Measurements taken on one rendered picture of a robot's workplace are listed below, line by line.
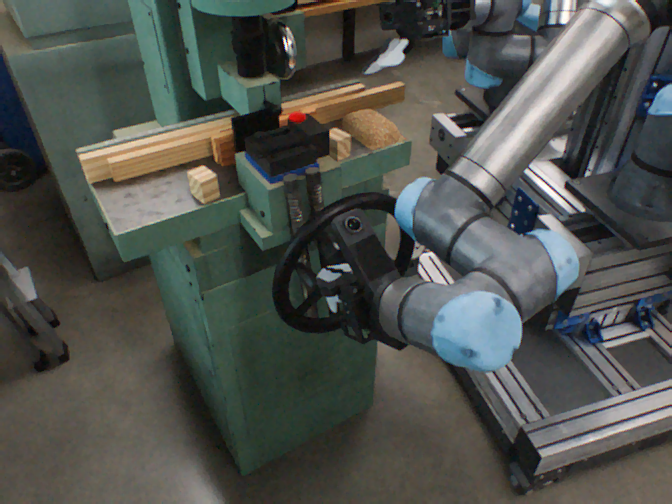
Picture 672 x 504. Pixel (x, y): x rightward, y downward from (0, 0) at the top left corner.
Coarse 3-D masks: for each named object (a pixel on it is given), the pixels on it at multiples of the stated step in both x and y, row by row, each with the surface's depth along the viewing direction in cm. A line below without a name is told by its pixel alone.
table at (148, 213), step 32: (352, 160) 104; (384, 160) 108; (96, 192) 95; (128, 192) 94; (160, 192) 94; (224, 192) 95; (128, 224) 87; (160, 224) 89; (192, 224) 92; (224, 224) 96; (256, 224) 92; (128, 256) 89
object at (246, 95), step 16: (224, 64) 104; (224, 80) 104; (240, 80) 98; (256, 80) 98; (272, 80) 98; (224, 96) 107; (240, 96) 100; (256, 96) 98; (272, 96) 100; (240, 112) 103
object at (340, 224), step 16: (336, 224) 66; (352, 224) 66; (368, 224) 67; (336, 240) 67; (352, 240) 66; (368, 240) 67; (352, 256) 65; (368, 256) 66; (384, 256) 66; (352, 272) 67; (368, 272) 65; (384, 272) 65; (368, 288) 65
